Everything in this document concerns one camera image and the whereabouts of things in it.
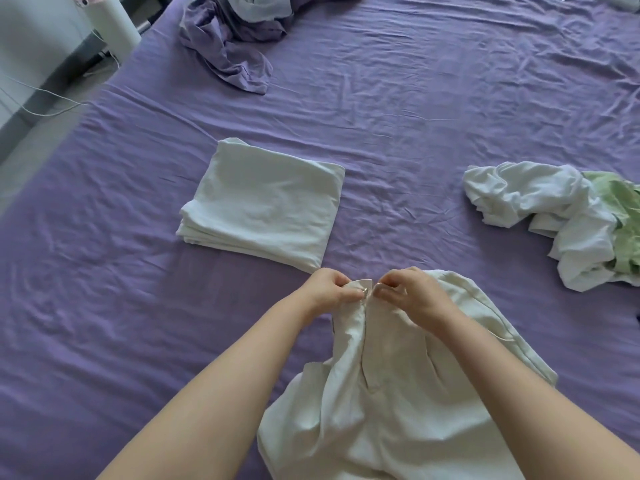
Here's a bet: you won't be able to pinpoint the crumpled purple cloth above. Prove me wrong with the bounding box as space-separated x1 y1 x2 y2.
179 0 351 95

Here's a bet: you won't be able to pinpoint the person's left hand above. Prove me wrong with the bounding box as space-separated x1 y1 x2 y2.
298 268 366 316

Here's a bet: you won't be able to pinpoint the person's right hand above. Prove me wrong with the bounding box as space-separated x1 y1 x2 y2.
372 267 451 338

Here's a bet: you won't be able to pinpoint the white cable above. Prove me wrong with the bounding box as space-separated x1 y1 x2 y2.
0 25 126 118

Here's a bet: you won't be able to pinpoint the white trousers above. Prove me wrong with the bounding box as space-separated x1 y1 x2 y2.
256 267 559 480

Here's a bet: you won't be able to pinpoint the purple bed sheet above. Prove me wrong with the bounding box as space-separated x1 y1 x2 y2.
0 0 640 480

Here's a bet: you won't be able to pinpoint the white cylindrical appliance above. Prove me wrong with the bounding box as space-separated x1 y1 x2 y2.
92 0 143 63

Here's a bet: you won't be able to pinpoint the person's left forearm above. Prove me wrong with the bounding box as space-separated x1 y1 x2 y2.
96 287 335 480

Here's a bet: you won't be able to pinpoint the person's right forearm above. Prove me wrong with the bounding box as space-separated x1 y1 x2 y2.
411 307 640 480

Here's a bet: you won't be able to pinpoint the crumpled pale grey cloth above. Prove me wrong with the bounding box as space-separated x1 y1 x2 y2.
220 0 293 23

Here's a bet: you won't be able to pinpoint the light green garment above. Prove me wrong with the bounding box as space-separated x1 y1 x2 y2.
580 171 640 275

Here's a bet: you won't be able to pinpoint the crumpled white shirt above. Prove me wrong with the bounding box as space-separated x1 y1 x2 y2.
462 161 640 293

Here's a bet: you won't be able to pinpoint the folded white garment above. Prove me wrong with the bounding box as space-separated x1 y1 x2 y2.
176 138 346 274

